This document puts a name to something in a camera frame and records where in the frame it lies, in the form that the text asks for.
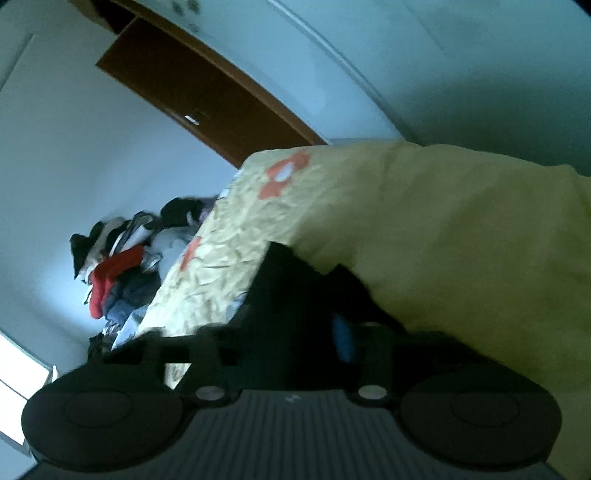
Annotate yellow carrot print bedsheet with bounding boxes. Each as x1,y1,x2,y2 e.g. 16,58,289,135
111,141,591,393

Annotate brown wooden door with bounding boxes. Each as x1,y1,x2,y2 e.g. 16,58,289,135
96,0,331,169

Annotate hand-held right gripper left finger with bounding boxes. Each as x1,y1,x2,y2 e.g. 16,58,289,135
99,323,259,409

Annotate black pants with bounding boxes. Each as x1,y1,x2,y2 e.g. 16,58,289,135
231,240,409,393

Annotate white wardrobe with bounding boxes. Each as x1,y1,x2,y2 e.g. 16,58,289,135
152,0,591,178

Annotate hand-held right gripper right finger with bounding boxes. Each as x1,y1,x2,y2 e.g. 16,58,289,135
332,313,467,407

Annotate window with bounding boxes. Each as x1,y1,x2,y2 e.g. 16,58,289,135
0,332,57,446

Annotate pile of clothes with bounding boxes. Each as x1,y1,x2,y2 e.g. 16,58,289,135
69,196,222,354

